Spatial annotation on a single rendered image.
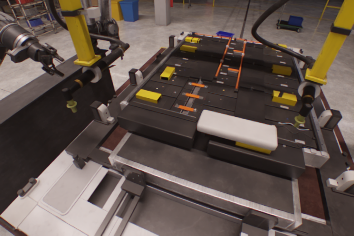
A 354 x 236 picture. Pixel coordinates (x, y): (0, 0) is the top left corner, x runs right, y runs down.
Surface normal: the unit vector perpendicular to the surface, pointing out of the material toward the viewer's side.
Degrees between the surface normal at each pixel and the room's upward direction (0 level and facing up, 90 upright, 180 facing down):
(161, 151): 0
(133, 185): 0
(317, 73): 90
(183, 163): 0
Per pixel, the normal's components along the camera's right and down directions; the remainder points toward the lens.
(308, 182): 0.00, -0.77
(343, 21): -0.57, 0.53
